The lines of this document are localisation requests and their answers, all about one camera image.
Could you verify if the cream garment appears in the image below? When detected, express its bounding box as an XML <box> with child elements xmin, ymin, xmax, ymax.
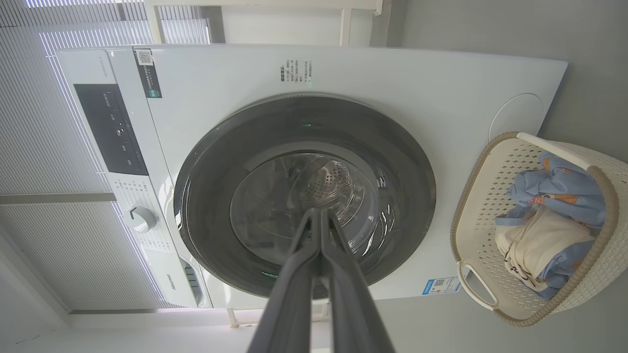
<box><xmin>495</xmin><ymin>206</ymin><xmax>597</xmax><ymax>290</ymax></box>

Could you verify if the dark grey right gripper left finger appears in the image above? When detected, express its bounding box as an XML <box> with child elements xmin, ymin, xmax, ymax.
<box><xmin>247</xmin><ymin>208</ymin><xmax>323</xmax><ymax>353</ymax></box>

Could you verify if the cream perforated laundry basket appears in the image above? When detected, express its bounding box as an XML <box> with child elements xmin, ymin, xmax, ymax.
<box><xmin>450</xmin><ymin>131</ymin><xmax>628</xmax><ymax>328</ymax></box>

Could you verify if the black QR code sticker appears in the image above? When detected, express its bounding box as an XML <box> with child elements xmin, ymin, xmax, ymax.
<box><xmin>133</xmin><ymin>48</ymin><xmax>163</xmax><ymax>99</ymax></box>

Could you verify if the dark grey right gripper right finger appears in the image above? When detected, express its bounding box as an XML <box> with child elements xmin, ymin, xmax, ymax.
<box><xmin>321</xmin><ymin>209</ymin><xmax>396</xmax><ymax>353</ymax></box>

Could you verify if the blue patterned garment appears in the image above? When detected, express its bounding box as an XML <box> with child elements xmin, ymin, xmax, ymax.
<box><xmin>495</xmin><ymin>151</ymin><xmax>606</xmax><ymax>300</ymax></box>

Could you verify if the black round washer door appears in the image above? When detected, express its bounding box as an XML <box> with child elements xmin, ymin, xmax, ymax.
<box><xmin>173</xmin><ymin>93</ymin><xmax>437</xmax><ymax>301</ymax></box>

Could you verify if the black washing machine display panel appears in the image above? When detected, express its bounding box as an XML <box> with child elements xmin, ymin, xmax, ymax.
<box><xmin>74</xmin><ymin>83</ymin><xmax>149</xmax><ymax>176</ymax></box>

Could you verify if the blue energy label sticker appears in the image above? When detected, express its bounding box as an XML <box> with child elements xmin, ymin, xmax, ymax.
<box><xmin>423</xmin><ymin>277</ymin><xmax>462</xmax><ymax>296</ymax></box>

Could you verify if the white front-load washing machine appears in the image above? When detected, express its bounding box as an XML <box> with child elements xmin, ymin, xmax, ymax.
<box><xmin>55</xmin><ymin>44</ymin><xmax>569</xmax><ymax>309</ymax></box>

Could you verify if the grey round plate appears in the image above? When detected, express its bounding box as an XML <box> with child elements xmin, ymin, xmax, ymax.
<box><xmin>488</xmin><ymin>93</ymin><xmax>544</xmax><ymax>143</ymax></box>

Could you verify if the white washing machine dial knob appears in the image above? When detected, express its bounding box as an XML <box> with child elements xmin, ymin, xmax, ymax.
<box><xmin>127</xmin><ymin>206</ymin><xmax>157</xmax><ymax>233</ymax></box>

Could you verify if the white detergent drawer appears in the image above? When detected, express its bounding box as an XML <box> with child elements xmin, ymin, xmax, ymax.
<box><xmin>147</xmin><ymin>250</ymin><xmax>211</xmax><ymax>308</ymax></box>

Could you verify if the white pleated window blind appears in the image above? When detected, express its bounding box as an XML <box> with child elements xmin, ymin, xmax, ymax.
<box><xmin>0</xmin><ymin>0</ymin><xmax>211</xmax><ymax>312</ymax></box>

